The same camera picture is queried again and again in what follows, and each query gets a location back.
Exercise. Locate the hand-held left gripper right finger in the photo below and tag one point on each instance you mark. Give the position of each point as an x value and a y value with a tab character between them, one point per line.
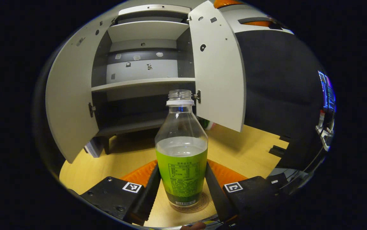
217	198

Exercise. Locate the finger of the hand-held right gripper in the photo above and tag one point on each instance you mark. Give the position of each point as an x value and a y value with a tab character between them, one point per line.
228	3
256	23

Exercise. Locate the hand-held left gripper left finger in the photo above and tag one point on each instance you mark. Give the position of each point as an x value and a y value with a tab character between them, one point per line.
148	198

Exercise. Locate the round brown coaster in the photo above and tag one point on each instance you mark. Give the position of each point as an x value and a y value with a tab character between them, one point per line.
188	210

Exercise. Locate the clear bottle with green label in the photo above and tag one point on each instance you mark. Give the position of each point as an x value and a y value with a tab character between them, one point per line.
181	159

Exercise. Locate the grey cabinet door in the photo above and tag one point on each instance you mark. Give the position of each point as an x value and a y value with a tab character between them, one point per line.
218	80
71	95

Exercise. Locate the grey white cabinet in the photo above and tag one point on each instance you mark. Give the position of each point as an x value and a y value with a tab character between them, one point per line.
138	108

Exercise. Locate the white cabinet shelf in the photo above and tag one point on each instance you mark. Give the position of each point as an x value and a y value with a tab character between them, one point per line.
145	30
138	84

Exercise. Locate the white cabinet drawer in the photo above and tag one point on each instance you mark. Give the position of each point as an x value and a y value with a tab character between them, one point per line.
132	10

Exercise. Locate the black backdrop cloth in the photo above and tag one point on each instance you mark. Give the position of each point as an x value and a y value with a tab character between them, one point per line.
279	89

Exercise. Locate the small green white object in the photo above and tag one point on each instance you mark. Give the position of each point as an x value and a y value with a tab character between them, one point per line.
209	124

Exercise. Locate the white book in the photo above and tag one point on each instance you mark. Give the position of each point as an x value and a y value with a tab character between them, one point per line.
90	149

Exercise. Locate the black block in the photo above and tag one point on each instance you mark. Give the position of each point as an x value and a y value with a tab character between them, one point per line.
276	151

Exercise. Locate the computer monitor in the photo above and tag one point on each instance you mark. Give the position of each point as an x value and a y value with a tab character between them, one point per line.
327	92

